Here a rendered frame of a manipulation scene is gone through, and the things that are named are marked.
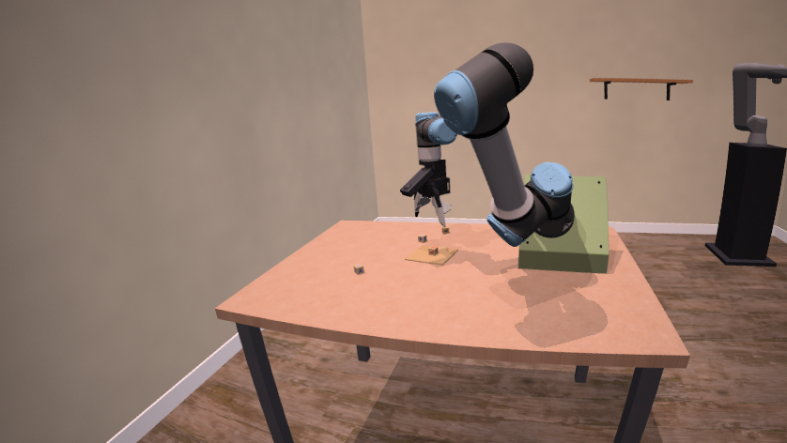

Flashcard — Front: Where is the tan flat mat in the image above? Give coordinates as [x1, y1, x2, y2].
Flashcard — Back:
[405, 245, 458, 266]

